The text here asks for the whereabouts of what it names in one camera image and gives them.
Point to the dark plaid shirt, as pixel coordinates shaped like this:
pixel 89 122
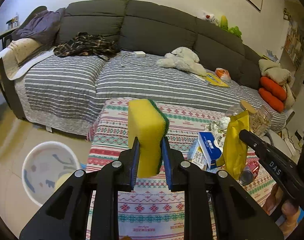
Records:
pixel 84 44

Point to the bookshelf with books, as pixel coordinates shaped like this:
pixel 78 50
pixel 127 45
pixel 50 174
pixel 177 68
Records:
pixel 293 47

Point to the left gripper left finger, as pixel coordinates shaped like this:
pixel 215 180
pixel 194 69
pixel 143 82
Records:
pixel 65 214

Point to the purple grey jacket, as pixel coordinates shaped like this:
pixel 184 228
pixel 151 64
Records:
pixel 42 28

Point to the metal can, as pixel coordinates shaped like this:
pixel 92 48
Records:
pixel 246 177

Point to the orange white snack bag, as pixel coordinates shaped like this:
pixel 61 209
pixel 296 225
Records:
pixel 223 74

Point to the person's right hand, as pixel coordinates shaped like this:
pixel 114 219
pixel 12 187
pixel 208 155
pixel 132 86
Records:
pixel 290 211

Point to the white red plush toy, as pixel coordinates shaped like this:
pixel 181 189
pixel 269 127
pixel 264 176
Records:
pixel 209 17

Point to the beige fleece blanket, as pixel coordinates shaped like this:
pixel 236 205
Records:
pixel 281 76

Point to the glass jar of snacks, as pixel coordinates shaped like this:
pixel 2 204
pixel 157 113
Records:
pixel 260 121

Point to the blue white carton box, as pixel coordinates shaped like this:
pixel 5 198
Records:
pixel 210 149

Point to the crumpled white paper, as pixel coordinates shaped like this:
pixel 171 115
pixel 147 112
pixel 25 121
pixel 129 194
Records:
pixel 218 128

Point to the upper orange cushion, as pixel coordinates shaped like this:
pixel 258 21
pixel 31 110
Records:
pixel 275 89

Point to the yellow book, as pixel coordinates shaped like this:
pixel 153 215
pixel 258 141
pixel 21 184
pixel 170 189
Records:
pixel 212 79

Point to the white patterned trash bin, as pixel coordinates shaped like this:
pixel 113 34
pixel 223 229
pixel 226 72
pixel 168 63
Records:
pixel 45 168

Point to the dark grey sofa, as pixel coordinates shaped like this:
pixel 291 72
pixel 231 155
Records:
pixel 156 30

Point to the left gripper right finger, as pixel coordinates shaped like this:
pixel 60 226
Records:
pixel 215 204

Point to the yellow snack bag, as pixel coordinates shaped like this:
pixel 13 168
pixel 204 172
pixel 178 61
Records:
pixel 234 153

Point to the lower orange cushion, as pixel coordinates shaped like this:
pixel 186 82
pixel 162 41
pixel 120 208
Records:
pixel 273 101

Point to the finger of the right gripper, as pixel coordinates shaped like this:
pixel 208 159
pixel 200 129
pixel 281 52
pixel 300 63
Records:
pixel 286 173

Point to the green plush toy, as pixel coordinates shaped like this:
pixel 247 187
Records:
pixel 233 30

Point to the white power adapter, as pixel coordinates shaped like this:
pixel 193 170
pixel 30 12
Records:
pixel 139 54

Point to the glass jar with cork lid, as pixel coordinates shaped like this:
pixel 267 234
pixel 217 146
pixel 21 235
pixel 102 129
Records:
pixel 243 105

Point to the yellow green sponge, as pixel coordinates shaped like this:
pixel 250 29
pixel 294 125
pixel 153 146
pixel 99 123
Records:
pixel 149 125

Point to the grey striped sofa cover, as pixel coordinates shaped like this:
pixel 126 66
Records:
pixel 68 93

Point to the orange cushion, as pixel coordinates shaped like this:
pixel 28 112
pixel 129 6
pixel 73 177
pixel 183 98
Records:
pixel 273 101
pixel 275 89

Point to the cream quilted blanket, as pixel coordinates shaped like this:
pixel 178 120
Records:
pixel 21 55

